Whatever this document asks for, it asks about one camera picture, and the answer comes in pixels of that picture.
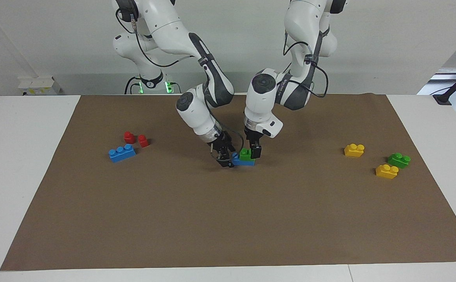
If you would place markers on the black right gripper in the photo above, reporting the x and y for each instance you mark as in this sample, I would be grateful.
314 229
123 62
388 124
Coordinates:
219 144

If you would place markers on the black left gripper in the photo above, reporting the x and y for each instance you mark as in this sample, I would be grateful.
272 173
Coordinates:
252 138

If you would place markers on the green two-stud toy block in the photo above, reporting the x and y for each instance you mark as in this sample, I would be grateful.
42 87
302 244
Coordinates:
399 159
246 154

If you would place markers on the blue three-stud toy block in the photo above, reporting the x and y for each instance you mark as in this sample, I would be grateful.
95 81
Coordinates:
121 153
242 161

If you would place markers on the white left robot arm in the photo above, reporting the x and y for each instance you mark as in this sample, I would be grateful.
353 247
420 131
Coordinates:
263 98

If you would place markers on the red one-stud toy block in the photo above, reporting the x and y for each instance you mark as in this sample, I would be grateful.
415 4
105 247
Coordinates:
143 140
129 137

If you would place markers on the yellow two-stud toy block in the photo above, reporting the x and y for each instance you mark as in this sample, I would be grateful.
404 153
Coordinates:
354 150
386 171

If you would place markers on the brown paper table mat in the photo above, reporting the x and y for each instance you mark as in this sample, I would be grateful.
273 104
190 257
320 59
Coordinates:
228 219

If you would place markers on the white wall socket box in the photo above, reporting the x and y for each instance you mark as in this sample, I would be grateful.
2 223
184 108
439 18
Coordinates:
40 85

